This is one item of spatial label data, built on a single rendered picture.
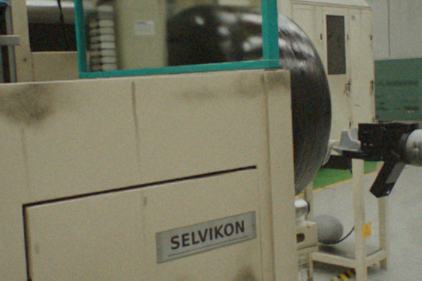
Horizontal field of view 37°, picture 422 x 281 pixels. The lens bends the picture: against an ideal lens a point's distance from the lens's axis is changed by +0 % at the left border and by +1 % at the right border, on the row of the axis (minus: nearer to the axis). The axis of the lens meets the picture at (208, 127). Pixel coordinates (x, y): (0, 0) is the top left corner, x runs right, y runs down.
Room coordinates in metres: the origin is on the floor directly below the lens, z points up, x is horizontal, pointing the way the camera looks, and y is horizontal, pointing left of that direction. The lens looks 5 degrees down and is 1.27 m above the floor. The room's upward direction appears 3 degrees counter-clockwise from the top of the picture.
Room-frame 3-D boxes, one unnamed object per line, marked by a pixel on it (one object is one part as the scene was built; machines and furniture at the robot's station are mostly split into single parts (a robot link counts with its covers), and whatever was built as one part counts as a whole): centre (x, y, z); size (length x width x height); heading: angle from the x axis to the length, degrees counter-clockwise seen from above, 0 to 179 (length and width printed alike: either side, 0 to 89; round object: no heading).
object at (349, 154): (1.37, -0.33, 1.08); 0.09 x 0.05 x 0.02; 37
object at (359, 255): (3.99, -0.76, 0.40); 0.60 x 0.35 x 0.80; 48
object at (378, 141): (1.33, -0.38, 1.10); 0.12 x 0.08 x 0.09; 37
